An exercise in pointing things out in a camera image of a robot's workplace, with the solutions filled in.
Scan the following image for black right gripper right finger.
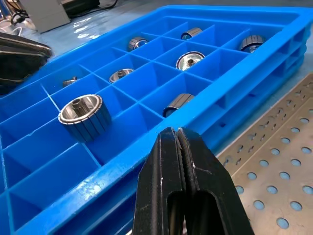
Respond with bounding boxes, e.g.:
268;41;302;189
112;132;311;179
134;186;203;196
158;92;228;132
177;128;255;235

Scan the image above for grey metal cabinet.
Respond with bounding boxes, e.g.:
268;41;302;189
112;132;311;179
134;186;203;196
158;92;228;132
21;0;71;34

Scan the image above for black device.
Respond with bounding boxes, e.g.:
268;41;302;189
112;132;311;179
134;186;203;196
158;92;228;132
63;0;101;18

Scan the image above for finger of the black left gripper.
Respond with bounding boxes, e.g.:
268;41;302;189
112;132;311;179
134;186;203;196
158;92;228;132
0;32;53;95

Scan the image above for perforated metal tray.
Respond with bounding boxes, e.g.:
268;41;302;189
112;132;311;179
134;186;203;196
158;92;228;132
216;73;313;235

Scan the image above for blue compartment tray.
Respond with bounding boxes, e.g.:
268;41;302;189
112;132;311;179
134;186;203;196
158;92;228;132
0;4;313;235

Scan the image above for black cable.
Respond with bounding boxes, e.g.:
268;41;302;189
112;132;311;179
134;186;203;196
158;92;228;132
9;8;28;25

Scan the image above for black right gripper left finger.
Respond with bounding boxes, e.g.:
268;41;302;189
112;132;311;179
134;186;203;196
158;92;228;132
133;127;184;235

